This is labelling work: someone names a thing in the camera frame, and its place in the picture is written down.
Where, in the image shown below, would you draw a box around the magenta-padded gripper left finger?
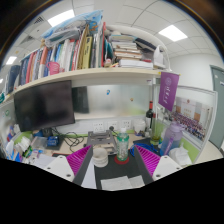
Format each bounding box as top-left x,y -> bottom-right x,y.
43,144 -> 96,188

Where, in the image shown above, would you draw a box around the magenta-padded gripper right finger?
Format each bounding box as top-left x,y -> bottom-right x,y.
131,144 -> 184,187

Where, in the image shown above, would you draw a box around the green-labelled plastic drink bottle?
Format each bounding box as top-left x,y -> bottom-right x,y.
115,127 -> 131,163

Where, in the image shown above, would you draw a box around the purple-blue gradient water bottle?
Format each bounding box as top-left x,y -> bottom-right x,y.
159,120 -> 185,157

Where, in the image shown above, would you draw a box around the crumpled white tissue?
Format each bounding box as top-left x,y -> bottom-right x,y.
168,145 -> 193,167

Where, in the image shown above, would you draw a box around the small blue device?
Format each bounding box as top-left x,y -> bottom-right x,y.
46,135 -> 61,148

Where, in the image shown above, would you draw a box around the clear glass with yellow liquid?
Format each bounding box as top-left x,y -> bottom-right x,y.
149,120 -> 163,146

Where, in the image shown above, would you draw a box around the white paper cup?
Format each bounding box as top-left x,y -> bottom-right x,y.
92,147 -> 110,169

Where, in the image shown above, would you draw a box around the white ceramic lidded jar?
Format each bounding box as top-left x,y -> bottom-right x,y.
133,118 -> 147,136

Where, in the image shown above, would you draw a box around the grey metal laptop stand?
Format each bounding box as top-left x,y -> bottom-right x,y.
85,129 -> 119,156

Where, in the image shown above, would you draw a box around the small white paper sheet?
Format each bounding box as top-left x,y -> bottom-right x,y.
100,175 -> 146,191

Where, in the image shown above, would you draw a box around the flat round red coaster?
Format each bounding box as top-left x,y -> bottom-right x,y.
113,154 -> 131,166

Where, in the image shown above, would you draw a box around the black desk mat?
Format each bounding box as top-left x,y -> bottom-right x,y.
94,137 -> 162,191

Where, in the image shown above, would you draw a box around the dark wine bottle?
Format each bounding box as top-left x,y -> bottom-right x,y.
145,100 -> 155,133

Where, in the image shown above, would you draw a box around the group photo poster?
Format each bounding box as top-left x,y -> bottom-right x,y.
171,96 -> 213,141

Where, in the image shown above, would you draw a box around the black computer monitor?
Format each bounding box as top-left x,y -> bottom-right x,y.
13,79 -> 76,138

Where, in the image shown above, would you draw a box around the purple hanging pennant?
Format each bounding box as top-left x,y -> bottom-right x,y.
157,71 -> 181,112

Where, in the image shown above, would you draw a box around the grey door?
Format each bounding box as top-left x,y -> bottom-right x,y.
209,64 -> 224,150

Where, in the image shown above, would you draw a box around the beige shelf with books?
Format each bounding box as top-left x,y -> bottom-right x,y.
4,9 -> 181,98

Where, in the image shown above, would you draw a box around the ceiling light panels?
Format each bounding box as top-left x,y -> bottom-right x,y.
0,9 -> 189,84

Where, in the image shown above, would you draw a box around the tangled black cables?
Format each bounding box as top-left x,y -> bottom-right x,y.
53,128 -> 88,153

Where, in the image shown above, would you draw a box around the coiled blue cable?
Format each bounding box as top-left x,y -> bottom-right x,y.
128,142 -> 162,158

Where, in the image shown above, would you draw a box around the white wall socket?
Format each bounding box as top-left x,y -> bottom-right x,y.
107,119 -> 120,131
92,121 -> 105,134
120,119 -> 133,131

